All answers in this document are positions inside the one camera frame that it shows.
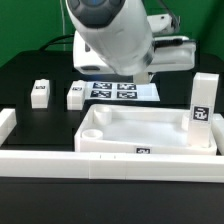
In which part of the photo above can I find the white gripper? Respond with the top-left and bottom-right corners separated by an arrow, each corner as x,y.
73,32 -> 196,75

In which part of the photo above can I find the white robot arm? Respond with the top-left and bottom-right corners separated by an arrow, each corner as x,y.
65,0 -> 196,76

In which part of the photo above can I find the white desk top tray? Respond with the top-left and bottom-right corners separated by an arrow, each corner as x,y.
74,104 -> 217,155

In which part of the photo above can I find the fiducial marker sheet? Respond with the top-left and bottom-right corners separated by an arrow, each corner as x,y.
85,81 -> 160,102

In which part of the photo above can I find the white U-shaped boundary fence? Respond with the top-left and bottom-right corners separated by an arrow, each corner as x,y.
0,109 -> 224,182

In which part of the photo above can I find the black cable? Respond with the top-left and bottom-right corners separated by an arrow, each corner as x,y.
38,33 -> 76,52

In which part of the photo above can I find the white cable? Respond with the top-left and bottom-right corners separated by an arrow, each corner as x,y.
59,0 -> 66,35

